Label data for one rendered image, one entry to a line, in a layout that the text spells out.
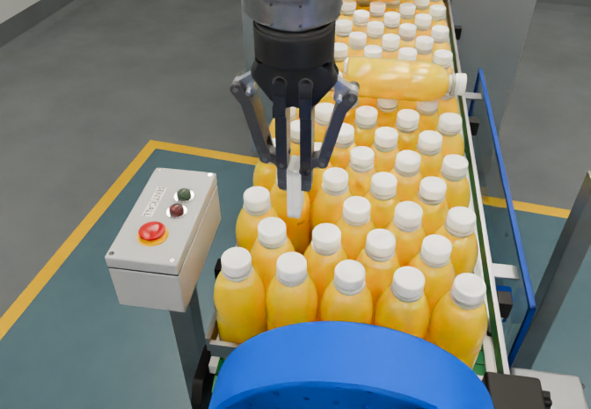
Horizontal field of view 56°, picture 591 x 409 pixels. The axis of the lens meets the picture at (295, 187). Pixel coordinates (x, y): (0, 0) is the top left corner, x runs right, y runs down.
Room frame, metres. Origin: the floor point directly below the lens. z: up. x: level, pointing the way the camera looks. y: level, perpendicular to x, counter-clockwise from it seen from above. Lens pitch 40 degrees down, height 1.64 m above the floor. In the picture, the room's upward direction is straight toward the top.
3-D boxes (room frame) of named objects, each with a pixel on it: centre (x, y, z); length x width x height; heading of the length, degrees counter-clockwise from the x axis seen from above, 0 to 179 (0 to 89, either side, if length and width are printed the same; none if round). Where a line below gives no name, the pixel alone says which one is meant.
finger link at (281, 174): (0.49, 0.02, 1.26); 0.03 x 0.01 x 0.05; 81
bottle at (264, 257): (0.55, 0.03, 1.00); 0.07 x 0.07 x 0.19
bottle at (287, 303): (0.49, 0.00, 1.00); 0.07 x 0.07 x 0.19
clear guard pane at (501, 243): (0.93, -0.43, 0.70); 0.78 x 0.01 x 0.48; 171
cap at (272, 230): (0.55, 0.03, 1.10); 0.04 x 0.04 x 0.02
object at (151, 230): (0.55, 0.20, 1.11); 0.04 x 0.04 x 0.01
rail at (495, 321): (1.19, -0.40, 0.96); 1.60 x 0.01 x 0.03; 171
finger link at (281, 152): (0.49, 0.01, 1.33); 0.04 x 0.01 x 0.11; 171
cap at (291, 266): (0.49, 0.00, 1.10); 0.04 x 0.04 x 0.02
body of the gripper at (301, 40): (0.48, 0.00, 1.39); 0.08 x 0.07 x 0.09; 81
